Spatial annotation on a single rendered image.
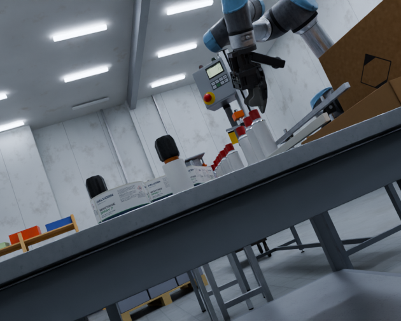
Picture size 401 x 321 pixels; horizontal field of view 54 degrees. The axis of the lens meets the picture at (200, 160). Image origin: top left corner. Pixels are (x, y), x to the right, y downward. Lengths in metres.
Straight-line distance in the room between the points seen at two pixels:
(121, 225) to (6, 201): 12.90
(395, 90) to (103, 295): 0.44
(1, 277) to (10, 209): 12.79
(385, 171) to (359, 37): 0.65
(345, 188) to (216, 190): 0.17
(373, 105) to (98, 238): 0.41
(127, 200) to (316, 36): 0.95
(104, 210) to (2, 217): 11.91
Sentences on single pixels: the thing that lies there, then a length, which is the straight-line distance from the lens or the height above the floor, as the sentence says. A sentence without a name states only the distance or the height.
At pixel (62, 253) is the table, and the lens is 0.41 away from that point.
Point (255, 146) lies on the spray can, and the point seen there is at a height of 0.98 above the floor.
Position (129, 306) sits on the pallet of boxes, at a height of 0.20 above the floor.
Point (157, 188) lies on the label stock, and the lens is 1.71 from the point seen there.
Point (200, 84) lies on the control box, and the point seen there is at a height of 1.41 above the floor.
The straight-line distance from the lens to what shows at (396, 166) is 0.55.
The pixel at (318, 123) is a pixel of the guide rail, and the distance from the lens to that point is 0.91.
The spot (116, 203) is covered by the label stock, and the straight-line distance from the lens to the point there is 1.35.
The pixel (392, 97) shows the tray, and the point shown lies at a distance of 0.58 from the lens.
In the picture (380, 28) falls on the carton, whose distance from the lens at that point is 1.10.
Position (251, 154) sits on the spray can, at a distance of 1.46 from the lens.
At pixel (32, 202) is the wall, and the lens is 13.11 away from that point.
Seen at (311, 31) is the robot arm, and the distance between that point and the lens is 1.64.
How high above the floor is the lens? 0.79
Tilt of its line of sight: 9 degrees up
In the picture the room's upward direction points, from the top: 22 degrees counter-clockwise
